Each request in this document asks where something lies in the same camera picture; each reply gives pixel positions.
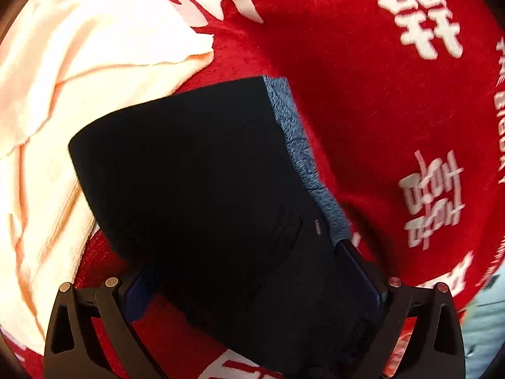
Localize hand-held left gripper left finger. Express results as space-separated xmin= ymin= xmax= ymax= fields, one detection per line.
xmin=43 ymin=268 xmax=168 ymax=379

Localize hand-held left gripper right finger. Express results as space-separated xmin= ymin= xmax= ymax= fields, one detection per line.
xmin=335 ymin=238 xmax=466 ymax=379

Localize black pants with blue trim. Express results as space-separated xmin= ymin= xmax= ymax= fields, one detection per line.
xmin=69 ymin=75 xmax=385 ymax=379

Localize light blue cloth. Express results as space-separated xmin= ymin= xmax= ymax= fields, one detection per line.
xmin=461 ymin=298 xmax=505 ymax=379

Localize red printed blanket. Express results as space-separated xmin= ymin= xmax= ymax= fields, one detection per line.
xmin=0 ymin=0 xmax=505 ymax=379

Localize peach towel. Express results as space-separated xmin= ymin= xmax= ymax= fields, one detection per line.
xmin=0 ymin=0 xmax=216 ymax=355

